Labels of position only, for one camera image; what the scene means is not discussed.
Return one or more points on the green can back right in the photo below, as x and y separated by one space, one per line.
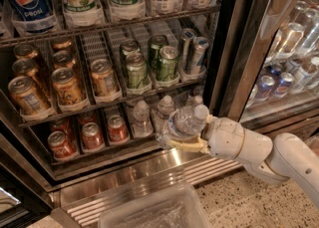
156 42

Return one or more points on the red can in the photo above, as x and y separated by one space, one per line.
87 117
62 124
92 136
117 129
61 145

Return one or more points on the silver slim can right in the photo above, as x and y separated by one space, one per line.
198 52

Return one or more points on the gold can back second row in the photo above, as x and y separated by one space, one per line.
62 44

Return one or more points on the gold can second row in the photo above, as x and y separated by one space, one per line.
62 44
65 59
67 86

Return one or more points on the red can back middle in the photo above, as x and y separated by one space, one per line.
87 117

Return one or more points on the gold can middle second row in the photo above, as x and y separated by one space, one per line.
65 59

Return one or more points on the silver slim can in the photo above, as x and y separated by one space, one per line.
198 52
186 37

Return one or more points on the gold can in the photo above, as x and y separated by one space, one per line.
29 51
27 95
28 67

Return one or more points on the gold can back left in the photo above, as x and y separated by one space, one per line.
29 51

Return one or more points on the gold can third row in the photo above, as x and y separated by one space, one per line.
104 80

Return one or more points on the gold can front second row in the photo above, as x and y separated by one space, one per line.
67 86

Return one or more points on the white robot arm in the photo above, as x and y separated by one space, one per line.
274 161

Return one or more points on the blue pepsi can left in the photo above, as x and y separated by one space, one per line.
264 86

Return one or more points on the blue pepsi can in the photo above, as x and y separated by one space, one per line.
264 86
284 82

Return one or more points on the red can front right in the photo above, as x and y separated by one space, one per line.
117 129

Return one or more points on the blue pepsi can right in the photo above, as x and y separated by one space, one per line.
284 82

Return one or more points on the clear plastic bin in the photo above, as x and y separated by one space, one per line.
176 206

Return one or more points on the green can back left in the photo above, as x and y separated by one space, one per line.
127 47

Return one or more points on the clear water bottle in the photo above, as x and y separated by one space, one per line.
194 101
141 124
183 125
162 111

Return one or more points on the green can front right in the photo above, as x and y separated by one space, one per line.
167 64

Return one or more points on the green can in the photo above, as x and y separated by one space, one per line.
127 47
156 42
136 71
167 64

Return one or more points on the red can back left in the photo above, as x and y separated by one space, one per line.
62 124

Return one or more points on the glass fridge door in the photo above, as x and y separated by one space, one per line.
269 37

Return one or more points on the gold can middle left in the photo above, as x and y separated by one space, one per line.
28 67

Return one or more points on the red can front middle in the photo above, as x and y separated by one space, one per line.
92 136

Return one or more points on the red can front left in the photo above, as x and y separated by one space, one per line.
61 145

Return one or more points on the silver slim can left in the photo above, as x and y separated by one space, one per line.
186 37

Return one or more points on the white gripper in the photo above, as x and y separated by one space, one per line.
225 138

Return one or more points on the gold can front left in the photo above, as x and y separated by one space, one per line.
27 95

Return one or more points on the green can front left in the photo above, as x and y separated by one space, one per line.
136 71

